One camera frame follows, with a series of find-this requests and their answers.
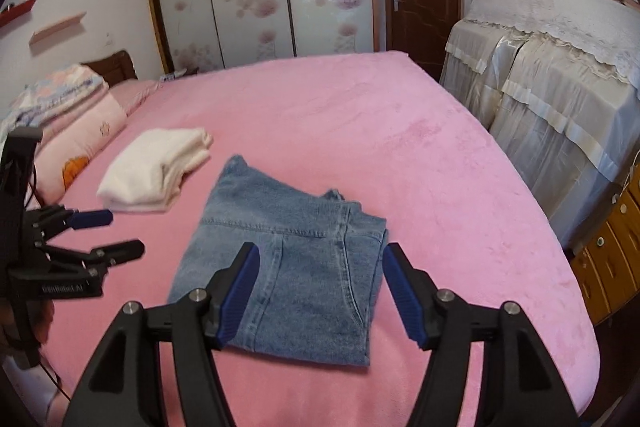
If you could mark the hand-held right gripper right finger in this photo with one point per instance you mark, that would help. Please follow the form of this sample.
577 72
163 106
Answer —
402 297

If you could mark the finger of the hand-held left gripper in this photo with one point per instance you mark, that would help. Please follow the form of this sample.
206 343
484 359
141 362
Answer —
125 249
92 218

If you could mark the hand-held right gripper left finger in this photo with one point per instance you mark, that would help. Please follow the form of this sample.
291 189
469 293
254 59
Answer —
240 292

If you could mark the blue denim jacket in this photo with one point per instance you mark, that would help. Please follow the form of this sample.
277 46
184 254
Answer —
300 267

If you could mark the person's left forearm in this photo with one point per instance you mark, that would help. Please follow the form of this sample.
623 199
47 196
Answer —
7 327

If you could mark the folded white garment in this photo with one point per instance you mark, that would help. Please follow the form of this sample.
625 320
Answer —
150 167

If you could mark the pink pillow orange print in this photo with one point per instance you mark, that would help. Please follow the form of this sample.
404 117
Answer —
85 137

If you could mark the folded floral quilt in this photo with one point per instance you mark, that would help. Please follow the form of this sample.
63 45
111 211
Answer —
55 92

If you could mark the pink fleece bed blanket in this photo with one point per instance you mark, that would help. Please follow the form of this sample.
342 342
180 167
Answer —
400 157

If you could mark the dark wooden headboard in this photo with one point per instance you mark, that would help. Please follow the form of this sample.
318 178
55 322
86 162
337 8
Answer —
117 64

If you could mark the wooden drawer cabinet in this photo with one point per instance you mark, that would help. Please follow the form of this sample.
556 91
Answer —
610 252

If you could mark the furniture under white lace cover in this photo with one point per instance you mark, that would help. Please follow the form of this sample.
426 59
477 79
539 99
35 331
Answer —
550 82

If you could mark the pink wall shelf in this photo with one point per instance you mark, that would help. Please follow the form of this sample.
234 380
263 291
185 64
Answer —
57 29

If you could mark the red wall shelf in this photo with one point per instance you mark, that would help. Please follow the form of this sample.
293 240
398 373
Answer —
17 12

